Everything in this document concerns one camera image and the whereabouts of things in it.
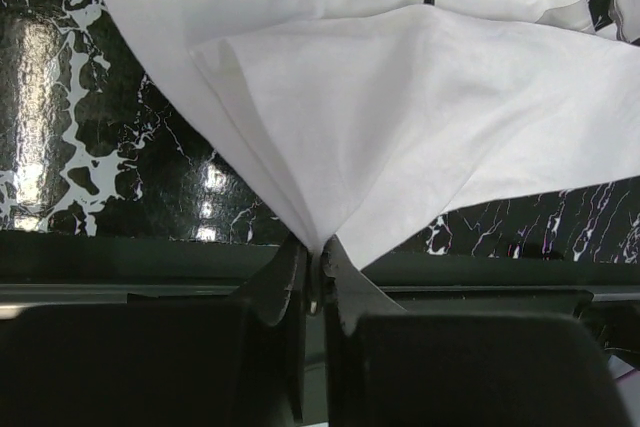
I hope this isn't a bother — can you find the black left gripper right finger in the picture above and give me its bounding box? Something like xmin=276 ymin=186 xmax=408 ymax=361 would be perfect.
xmin=322 ymin=240 xmax=631 ymax=426

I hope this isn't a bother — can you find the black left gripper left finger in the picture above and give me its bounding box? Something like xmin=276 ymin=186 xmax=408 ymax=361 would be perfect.
xmin=1 ymin=238 xmax=307 ymax=426

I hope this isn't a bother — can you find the white printed t-shirt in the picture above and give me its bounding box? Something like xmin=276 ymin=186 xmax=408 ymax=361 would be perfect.
xmin=79 ymin=0 xmax=640 ymax=269

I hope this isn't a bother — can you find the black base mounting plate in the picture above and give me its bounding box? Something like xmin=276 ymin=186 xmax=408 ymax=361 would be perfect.
xmin=1 ymin=231 xmax=639 ymax=366

